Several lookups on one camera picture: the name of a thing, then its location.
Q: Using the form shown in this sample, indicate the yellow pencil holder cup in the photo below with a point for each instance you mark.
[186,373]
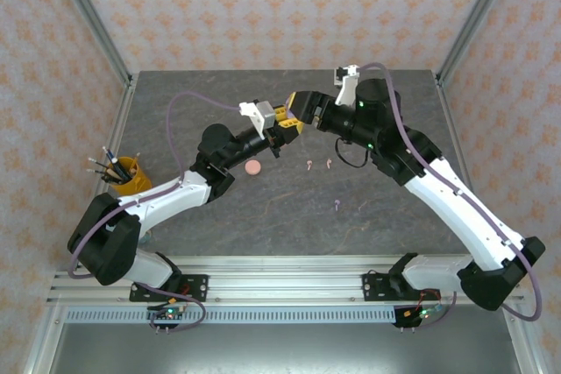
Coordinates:
[136,183]

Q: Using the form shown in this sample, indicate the small circuit board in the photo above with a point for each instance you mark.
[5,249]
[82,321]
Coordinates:
[168,315]
[423,315]

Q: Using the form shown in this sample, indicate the aluminium frame post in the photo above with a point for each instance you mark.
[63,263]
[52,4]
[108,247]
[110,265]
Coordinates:
[475,19]
[93,19]

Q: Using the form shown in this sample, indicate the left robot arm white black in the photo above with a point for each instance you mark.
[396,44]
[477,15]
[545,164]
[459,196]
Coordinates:
[166,199]

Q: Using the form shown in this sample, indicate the pink earbud charging case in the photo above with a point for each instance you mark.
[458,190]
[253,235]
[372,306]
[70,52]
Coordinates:
[253,167]

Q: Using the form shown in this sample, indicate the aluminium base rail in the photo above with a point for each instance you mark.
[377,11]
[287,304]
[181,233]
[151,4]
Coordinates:
[285,277]

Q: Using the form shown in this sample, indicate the dark pencil white tip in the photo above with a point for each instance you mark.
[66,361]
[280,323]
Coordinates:
[96,171]
[98,162]

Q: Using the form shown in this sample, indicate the aluminium table side rail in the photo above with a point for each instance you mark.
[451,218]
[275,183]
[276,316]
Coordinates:
[456,129]
[117,129]

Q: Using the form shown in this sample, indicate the tan and teal small object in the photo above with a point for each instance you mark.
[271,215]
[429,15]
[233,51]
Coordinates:
[146,237]

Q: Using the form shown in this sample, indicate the blue white pen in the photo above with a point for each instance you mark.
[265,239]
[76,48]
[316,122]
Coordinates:
[110,157]

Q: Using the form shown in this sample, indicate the grey metal panel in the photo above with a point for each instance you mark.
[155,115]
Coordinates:
[285,352]

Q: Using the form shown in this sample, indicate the wooden pencil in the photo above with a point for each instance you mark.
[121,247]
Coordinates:
[136,158]

